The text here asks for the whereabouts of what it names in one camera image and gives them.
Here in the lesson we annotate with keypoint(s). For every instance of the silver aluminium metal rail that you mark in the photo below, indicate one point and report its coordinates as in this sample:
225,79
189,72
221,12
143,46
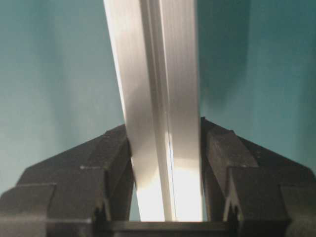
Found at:
155,50

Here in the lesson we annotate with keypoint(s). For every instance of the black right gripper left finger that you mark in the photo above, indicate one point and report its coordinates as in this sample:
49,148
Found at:
74,193

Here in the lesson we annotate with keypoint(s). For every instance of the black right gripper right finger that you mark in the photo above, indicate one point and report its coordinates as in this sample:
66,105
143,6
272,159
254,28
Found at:
257,192

